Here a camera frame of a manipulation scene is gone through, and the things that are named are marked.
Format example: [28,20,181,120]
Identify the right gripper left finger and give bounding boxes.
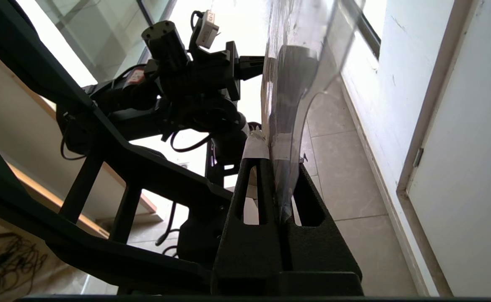
[211,128,283,294]

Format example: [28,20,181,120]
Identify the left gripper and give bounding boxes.
[177,41,266,102]

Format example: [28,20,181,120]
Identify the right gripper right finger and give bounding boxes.
[272,133,364,294]

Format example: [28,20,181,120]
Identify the inspection card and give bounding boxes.
[261,0,364,224]

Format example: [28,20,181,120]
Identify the white cabinet door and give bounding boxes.
[396,0,491,298]

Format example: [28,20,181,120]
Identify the pale wooden table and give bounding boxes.
[0,38,164,240]

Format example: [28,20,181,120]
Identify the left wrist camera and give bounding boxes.
[190,10,220,50]

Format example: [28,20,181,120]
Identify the black cable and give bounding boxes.
[169,129,213,154]
[155,201,179,257]

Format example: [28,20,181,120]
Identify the dark window frame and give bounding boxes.
[341,0,382,60]

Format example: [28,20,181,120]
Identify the tangled black cables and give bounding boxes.
[0,234,49,299]

